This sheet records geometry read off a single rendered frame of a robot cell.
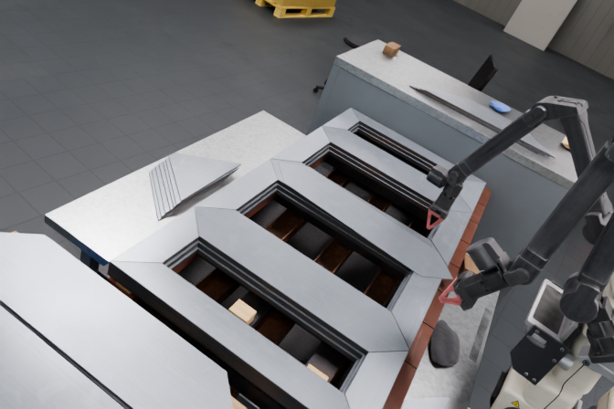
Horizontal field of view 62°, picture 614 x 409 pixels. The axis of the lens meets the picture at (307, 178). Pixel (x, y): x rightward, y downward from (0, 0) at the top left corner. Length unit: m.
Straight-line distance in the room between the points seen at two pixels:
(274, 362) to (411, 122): 1.56
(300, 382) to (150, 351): 0.34
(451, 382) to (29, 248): 1.25
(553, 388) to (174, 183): 1.29
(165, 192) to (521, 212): 1.62
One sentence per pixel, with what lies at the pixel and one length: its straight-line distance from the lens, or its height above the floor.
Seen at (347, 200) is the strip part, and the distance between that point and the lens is 1.85.
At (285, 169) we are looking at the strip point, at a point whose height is 0.86.
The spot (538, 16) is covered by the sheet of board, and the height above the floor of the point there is 0.51.
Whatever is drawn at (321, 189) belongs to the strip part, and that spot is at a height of 0.86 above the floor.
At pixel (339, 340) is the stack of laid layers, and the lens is 1.40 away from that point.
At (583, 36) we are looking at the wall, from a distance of 12.14.
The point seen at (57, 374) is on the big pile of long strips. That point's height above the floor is 0.85.
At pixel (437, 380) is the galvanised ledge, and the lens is 1.71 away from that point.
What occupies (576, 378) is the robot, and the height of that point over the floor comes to 0.94.
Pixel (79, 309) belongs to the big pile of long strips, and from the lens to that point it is 1.29.
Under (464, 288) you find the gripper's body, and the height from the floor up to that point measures 1.08.
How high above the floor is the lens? 1.85
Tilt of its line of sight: 32 degrees down
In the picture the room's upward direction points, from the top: 23 degrees clockwise
